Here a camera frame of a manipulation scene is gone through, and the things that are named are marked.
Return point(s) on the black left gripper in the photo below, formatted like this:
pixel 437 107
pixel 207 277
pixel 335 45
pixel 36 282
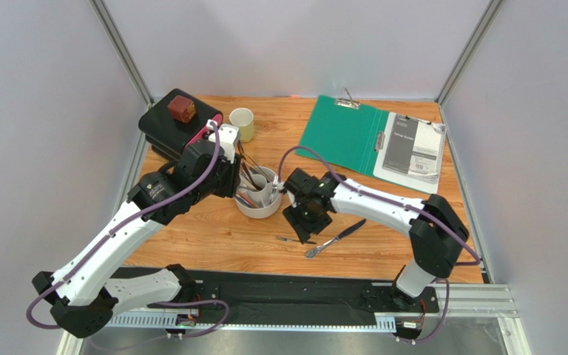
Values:
pixel 233 170

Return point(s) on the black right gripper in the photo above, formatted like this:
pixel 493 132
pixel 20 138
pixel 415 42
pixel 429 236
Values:
pixel 301 222

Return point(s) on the orange chopstick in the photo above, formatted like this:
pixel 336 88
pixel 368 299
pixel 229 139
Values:
pixel 246 201

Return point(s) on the gold spoon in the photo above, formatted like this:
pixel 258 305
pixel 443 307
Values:
pixel 250 167

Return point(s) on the small silver fork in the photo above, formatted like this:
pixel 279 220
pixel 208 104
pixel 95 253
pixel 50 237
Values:
pixel 286 239

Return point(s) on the white divided utensil holder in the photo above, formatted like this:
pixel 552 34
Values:
pixel 265 195

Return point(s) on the silver table knife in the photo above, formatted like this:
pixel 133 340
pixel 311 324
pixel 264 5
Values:
pixel 311 254

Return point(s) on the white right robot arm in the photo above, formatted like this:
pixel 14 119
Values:
pixel 436 233

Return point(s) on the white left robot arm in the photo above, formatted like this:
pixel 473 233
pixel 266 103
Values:
pixel 84 295

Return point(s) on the pale yellow mug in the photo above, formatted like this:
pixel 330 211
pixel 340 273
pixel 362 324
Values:
pixel 243 119

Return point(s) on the black pink drawer box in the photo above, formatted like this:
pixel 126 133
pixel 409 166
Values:
pixel 169 137

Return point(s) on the red brown cube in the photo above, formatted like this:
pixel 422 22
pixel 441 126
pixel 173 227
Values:
pixel 182 109

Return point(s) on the green clipboard folder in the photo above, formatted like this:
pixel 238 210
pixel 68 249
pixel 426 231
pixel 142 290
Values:
pixel 345 133

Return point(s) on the setup guide booklet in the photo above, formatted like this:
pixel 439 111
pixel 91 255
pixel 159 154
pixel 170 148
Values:
pixel 409 153

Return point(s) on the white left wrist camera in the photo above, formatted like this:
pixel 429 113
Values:
pixel 227 136

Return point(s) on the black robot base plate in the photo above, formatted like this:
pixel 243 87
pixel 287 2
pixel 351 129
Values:
pixel 269 299

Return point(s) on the aluminium frame rail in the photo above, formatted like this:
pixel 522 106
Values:
pixel 473 319

